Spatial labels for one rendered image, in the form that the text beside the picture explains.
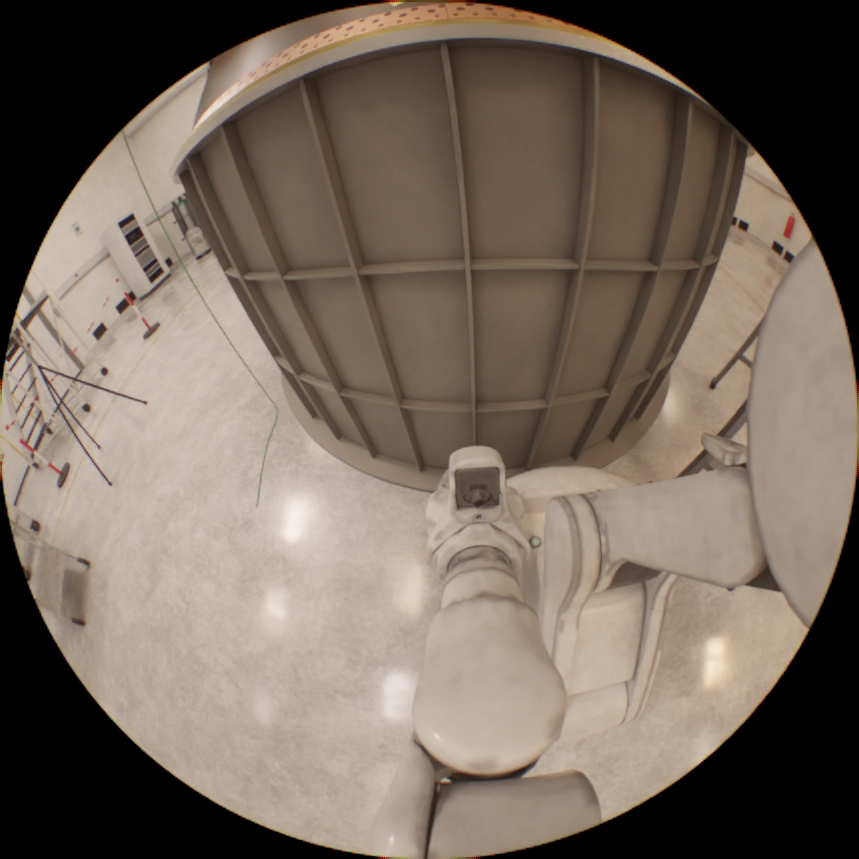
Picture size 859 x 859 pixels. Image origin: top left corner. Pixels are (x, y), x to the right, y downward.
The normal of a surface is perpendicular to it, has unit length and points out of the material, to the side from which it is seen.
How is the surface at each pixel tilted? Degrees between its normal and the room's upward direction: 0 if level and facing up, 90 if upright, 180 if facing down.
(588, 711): 4
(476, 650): 49
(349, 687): 0
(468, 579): 45
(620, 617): 23
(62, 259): 90
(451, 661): 53
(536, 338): 90
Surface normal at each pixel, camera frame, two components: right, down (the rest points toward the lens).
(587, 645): -0.12, -0.20
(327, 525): -0.12, -0.56
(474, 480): -0.08, 0.27
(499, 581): 0.29, -0.91
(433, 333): -0.16, 0.82
